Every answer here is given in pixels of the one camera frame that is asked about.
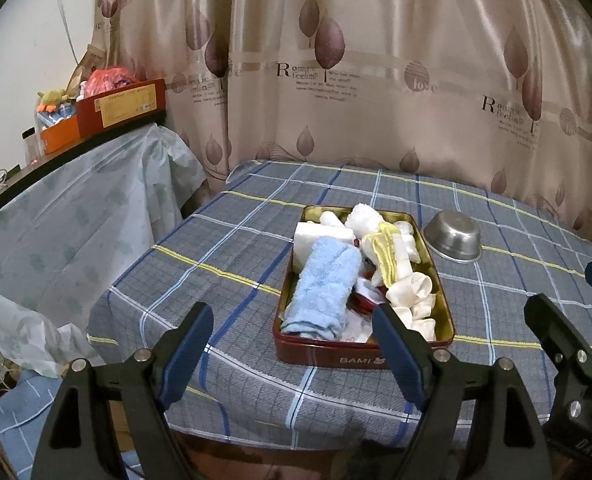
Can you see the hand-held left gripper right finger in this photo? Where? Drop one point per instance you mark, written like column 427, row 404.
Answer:
column 398, row 355

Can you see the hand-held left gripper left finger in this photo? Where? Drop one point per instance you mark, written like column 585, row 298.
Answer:
column 186, row 360

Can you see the printed tissue packet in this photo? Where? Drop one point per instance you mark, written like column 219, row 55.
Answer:
column 358, row 332

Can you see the red and white star bib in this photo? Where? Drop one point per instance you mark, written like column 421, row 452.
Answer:
column 371, row 292

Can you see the cream scrunchie cloth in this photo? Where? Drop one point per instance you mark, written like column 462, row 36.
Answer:
column 411, row 287

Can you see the red and gold tin box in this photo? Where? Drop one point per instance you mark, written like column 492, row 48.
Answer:
column 326, row 355

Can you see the pale yellow cloth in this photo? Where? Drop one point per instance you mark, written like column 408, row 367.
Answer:
column 381, row 255

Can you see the light blue towel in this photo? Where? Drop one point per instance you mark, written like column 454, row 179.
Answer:
column 321, row 285

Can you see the white plastic bag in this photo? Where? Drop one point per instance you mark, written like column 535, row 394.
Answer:
column 407, row 245

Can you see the white fluffy sock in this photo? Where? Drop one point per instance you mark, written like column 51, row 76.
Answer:
column 366, row 220

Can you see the white cloth block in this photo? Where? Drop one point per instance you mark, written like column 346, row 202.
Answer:
column 321, row 232

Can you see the white cloth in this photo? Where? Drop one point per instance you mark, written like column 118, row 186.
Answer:
column 331, row 219

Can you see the grey plaid tablecloth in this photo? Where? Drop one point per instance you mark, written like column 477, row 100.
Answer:
column 226, row 240

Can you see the steel bowl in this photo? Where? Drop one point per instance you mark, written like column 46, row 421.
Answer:
column 451, row 235

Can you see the blue plaid cloth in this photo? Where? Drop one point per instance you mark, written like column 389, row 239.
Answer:
column 21, row 420

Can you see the translucent plastic sheet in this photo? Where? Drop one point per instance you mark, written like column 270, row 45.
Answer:
column 76, row 220

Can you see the orange box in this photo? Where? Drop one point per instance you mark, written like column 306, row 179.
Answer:
column 58, row 137

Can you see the red cardboard box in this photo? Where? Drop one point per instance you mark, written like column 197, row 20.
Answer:
column 126, row 105

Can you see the red plastic bag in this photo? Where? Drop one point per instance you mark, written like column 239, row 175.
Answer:
column 108, row 80

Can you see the yellow green plush toy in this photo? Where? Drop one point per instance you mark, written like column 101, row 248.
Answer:
column 52, row 97

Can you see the beige leaf print curtain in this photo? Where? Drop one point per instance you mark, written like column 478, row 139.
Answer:
column 376, row 60

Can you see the tan paper bag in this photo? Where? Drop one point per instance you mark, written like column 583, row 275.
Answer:
column 88, row 65

